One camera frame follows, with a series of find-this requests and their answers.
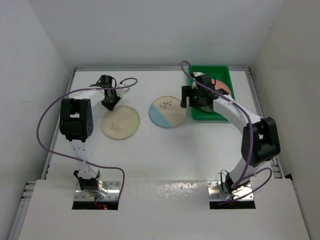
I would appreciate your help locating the green cream plate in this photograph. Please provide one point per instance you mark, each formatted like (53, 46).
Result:
(121, 123)

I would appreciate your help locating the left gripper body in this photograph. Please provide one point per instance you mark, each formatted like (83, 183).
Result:
(113, 92)

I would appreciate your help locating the green plastic bin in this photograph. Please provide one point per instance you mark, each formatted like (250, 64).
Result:
(217, 72)

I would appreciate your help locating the blue cream plate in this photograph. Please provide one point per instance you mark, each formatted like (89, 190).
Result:
(166, 112)

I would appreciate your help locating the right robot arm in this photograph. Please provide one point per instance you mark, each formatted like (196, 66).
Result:
(260, 141)

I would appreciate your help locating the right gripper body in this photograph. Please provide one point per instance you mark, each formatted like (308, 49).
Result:
(199, 93)

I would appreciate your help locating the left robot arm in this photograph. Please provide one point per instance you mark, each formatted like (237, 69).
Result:
(77, 125)

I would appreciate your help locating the pink cream plate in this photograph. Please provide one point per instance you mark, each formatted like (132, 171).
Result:
(218, 85)

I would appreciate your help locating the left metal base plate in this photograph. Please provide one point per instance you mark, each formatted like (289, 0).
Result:
(107, 191)

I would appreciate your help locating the metal base plate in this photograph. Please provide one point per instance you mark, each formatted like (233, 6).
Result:
(107, 191)
(216, 193)

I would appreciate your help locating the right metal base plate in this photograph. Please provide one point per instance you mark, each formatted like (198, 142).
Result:
(216, 193)

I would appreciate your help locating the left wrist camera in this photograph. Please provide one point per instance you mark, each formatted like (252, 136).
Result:
(122, 90)

